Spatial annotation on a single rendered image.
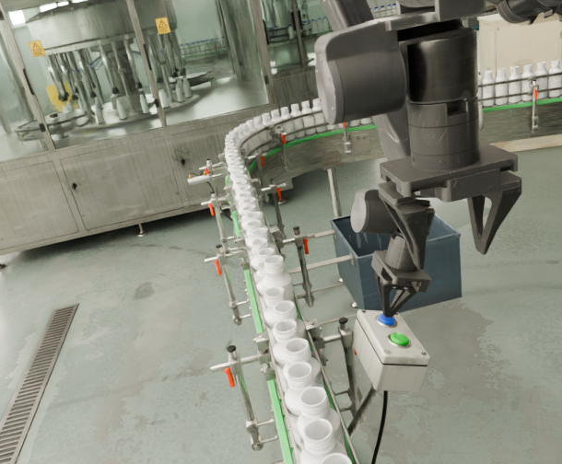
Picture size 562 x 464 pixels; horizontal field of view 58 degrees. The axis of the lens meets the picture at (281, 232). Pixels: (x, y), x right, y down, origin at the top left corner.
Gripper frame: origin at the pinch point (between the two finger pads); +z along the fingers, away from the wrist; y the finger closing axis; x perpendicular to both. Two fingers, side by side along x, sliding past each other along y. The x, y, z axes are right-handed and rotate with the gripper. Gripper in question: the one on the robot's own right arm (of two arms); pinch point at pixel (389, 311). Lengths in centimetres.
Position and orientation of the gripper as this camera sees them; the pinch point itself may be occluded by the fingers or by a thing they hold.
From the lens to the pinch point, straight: 90.8
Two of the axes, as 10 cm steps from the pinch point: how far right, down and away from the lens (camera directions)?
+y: 1.6, 3.7, -9.1
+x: 9.7, 0.9, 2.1
